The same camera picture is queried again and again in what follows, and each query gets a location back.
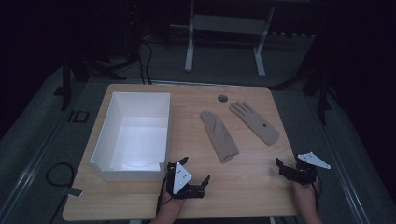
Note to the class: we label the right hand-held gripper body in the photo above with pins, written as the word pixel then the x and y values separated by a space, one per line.
pixel 306 174

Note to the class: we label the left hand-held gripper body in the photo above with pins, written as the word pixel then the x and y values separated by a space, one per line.
pixel 181 177

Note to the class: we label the plain beige glove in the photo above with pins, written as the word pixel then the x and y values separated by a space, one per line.
pixel 219 137

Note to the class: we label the white rectangular storage box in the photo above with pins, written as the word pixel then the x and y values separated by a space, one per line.
pixel 140 146

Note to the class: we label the beige glove with dark dot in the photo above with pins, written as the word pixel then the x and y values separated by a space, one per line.
pixel 255 122

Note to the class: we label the person's right hand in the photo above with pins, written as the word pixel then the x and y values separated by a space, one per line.
pixel 306 197

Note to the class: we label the person's left hand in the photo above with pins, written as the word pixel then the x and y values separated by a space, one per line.
pixel 171 203

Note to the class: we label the round grey table grommet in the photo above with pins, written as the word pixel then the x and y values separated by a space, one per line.
pixel 222 98

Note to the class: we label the black stand with dark legs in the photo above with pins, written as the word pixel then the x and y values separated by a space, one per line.
pixel 320 90

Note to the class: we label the grey tape piece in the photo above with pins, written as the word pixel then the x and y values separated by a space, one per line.
pixel 74 192

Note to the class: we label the black tripod stand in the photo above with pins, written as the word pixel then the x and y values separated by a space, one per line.
pixel 102 63

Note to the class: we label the white metal stand frame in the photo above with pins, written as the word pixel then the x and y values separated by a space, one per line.
pixel 229 24

